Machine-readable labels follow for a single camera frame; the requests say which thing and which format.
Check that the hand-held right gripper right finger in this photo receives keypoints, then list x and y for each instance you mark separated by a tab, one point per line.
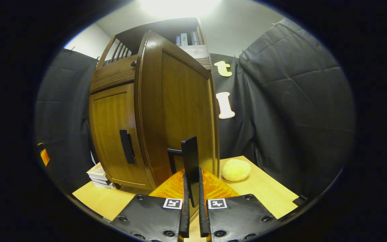
203	208

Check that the wooden shoe cabinet door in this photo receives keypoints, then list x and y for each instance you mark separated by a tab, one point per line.
180	101
109	127

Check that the large ceiling light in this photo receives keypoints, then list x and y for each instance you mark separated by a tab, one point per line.
180	6

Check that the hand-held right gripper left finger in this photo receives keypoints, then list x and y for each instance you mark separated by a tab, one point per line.
185	208

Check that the white flat book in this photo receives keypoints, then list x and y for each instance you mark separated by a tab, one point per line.
104	185
100	180

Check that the yellow round sponge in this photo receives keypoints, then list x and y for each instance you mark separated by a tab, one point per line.
236	170

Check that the wooden double-door shoe cabinet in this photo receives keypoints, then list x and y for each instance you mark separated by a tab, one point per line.
160	28

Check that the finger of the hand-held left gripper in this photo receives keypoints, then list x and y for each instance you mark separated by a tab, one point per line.
45	156

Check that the black backdrop cloth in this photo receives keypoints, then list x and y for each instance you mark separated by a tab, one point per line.
297	101

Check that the blue upright book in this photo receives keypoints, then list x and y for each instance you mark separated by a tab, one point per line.
178	41

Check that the pale grey upright book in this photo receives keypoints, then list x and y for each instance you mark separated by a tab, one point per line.
184	39

